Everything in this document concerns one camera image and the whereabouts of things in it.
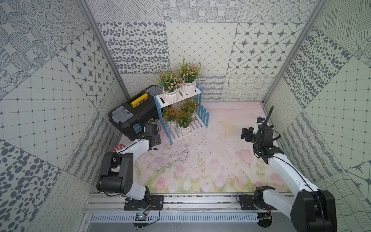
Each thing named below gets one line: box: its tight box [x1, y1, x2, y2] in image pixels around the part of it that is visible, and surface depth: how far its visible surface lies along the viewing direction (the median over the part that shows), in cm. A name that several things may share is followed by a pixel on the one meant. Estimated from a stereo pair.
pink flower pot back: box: [148, 69, 185, 104], surface depth 77 cm
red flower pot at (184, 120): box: [175, 109, 198, 136], surface depth 95 cm
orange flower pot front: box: [161, 106, 178, 130], surface depth 95 cm
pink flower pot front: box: [175, 55, 206, 94], surface depth 81 cm
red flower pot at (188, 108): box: [177, 98, 200, 117], surface depth 97 cm
